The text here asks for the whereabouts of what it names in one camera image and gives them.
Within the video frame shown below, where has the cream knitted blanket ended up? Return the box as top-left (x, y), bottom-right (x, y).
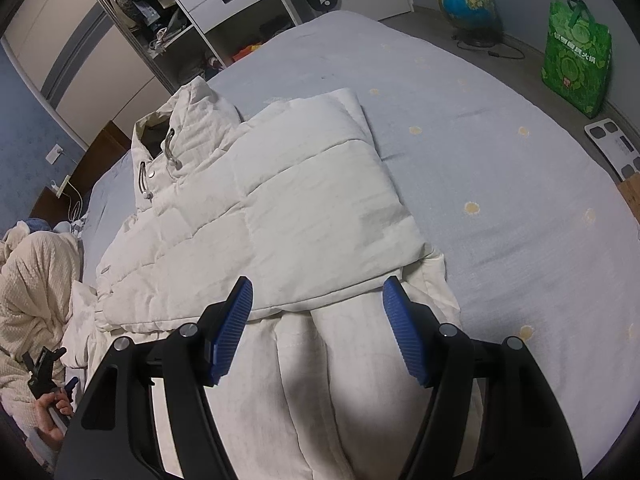
top-left (0, 220), bottom-right (87, 411)

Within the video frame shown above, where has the person's left hand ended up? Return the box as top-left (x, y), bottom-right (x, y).
top-left (32, 391), bottom-right (76, 443)

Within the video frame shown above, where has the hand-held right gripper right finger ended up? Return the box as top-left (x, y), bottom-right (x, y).
top-left (381, 277), bottom-right (583, 480)

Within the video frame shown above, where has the green shopping bag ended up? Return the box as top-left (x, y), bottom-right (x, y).
top-left (540, 0), bottom-right (614, 119)

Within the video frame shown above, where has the cardboard box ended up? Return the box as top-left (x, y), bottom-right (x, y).
top-left (616, 172), bottom-right (640, 241)

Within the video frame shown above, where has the white duvet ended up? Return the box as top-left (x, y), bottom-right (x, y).
top-left (70, 77), bottom-right (486, 480)

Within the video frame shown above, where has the cream sliding door wardrobe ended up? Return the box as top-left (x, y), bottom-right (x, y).
top-left (0, 0), bottom-right (173, 148)

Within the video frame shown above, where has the black globe cable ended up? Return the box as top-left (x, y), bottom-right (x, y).
top-left (455, 39), bottom-right (527, 62)

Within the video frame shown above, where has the open shelf unit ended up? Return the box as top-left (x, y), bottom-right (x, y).
top-left (70, 0), bottom-right (213, 93)

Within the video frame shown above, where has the striped cloth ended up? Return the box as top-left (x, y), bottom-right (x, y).
top-left (52, 212), bottom-right (92, 241)

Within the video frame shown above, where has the blue globe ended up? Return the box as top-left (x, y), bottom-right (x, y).
top-left (437, 0), bottom-right (503, 49)

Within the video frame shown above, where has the white charging cable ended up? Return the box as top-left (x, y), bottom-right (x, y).
top-left (67, 187), bottom-right (87, 223)

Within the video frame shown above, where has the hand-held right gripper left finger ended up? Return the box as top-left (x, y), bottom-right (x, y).
top-left (54, 276), bottom-right (256, 480)

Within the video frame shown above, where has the bed with light blue sheet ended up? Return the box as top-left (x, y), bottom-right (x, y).
top-left (80, 10), bottom-right (640, 480)

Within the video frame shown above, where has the brown wooden headboard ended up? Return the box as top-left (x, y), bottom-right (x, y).
top-left (27, 120), bottom-right (133, 221)

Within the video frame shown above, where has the white bathroom scale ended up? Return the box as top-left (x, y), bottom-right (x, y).
top-left (584, 117), bottom-right (640, 182)

